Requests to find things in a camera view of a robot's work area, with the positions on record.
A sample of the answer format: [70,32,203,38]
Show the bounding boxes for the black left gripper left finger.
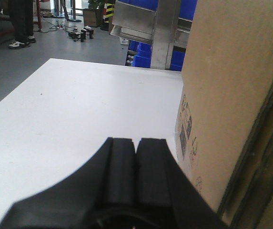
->
[0,137,135,229]

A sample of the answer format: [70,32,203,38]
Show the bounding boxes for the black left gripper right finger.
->
[136,138,227,229]

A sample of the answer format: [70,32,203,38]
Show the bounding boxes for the brown cardboard box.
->
[176,0,273,229]

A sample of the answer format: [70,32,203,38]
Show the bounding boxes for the stainless steel shelf rack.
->
[111,0,192,70]

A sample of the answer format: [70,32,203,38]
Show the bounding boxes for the black devices on floor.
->
[68,26,94,42]

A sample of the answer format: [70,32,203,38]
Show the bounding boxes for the potted plant brown planter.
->
[82,0,105,27]

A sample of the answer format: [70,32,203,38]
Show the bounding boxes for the blue plastic storage bins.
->
[124,0,197,71]

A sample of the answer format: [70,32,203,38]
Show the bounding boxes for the standing person dark trousers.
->
[8,0,36,49]

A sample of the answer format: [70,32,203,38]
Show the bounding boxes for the yellow black striped post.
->
[100,0,115,31]

